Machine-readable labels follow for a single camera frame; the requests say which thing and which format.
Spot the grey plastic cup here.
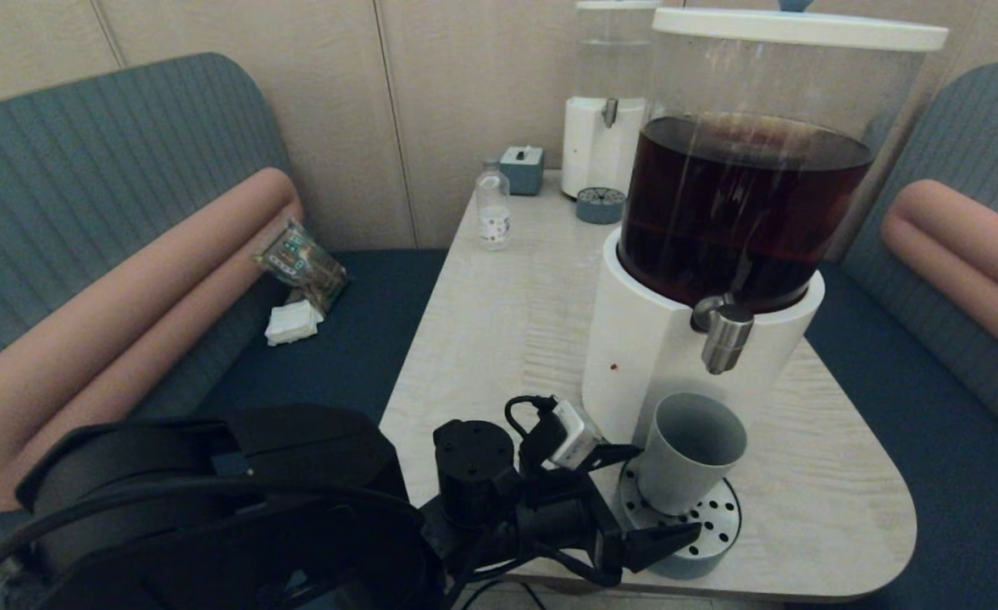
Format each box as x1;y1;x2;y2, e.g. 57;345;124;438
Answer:
637;391;748;517

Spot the metal dispenser tap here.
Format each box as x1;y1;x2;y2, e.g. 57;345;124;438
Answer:
690;293;755;375

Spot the large perforated metal drip tray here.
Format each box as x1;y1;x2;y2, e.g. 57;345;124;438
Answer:
618;457;743;581

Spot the white dispenser with dark tea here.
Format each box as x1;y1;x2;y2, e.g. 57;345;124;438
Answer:
581;34;932;450

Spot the small blue-grey drip tray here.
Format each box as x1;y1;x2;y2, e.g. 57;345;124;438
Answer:
576;186;627;225

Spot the small glass bottle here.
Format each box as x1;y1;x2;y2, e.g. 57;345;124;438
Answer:
476;159;513;251

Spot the small blue-grey box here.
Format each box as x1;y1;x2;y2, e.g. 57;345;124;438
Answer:
500;145;545;197

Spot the small white water dispenser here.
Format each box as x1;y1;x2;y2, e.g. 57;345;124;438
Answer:
562;0;663;199

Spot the folded white napkin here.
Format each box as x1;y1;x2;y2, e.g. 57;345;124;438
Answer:
264;298;324;347

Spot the printed snack packet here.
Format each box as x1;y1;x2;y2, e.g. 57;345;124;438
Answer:
255;219;350;314

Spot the pink sofa bolster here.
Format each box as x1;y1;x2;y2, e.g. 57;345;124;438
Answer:
880;179;998;375
0;167;305;513

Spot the white dispenser lid, blue knob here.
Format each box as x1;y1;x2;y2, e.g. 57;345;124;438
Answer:
651;0;950;53

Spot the blue ribbed sofa bench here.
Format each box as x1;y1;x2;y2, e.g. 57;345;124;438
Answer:
804;63;998;610
0;52;449;610

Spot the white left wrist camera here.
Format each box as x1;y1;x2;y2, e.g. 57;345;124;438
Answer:
550;400;603;471

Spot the black floor cable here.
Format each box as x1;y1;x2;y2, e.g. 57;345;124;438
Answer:
465;581;544;610

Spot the black left camera cable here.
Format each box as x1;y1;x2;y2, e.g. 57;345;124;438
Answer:
505;395;559;441

